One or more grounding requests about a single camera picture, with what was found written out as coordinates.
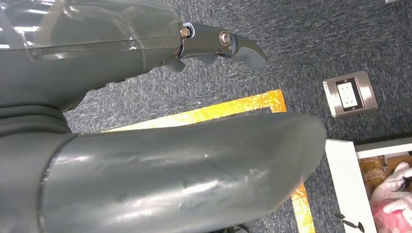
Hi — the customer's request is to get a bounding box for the hotel print key card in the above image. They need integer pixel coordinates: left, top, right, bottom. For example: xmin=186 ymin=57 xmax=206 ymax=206
xmin=358 ymin=155 xmax=388 ymax=195

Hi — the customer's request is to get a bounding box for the yellow floor marking tape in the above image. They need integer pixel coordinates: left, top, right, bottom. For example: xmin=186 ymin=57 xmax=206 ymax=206
xmin=102 ymin=89 xmax=317 ymax=233

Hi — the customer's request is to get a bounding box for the ribbed grey left arm sleeve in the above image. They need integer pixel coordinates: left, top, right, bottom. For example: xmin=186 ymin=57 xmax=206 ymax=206
xmin=0 ymin=104 xmax=77 ymax=233

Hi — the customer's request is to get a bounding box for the steel floor power socket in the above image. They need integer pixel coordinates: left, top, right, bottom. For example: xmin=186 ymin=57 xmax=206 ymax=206
xmin=323 ymin=70 xmax=379 ymax=119

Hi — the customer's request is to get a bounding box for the pink cloth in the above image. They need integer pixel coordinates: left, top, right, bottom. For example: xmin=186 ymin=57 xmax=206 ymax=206
xmin=371 ymin=199 xmax=412 ymax=233

